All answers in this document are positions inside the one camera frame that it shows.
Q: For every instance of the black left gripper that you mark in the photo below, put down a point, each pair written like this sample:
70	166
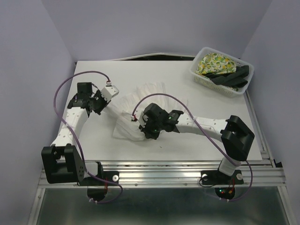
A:
105	103

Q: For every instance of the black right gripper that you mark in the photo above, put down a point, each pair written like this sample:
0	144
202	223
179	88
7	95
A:
145	130

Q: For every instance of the white pleated skirt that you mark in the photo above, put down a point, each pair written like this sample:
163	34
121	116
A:
121	109

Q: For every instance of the lemon print skirt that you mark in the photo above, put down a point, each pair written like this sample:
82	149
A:
215	63

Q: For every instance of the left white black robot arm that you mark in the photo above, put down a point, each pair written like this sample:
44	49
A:
63	161

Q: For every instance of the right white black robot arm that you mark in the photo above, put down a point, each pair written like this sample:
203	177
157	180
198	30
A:
233	133

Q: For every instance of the white plastic basket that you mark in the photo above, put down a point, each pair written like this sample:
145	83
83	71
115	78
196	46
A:
201	79

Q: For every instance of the black skirt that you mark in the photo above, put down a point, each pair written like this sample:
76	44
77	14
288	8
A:
234	80

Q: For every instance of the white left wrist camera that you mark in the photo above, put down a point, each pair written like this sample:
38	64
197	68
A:
108	92

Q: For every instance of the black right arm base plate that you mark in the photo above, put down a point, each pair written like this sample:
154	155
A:
224	184

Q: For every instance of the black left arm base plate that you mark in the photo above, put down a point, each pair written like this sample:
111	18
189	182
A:
104	189

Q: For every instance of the aluminium extrusion rail frame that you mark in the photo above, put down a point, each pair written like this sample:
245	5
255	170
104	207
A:
168	193

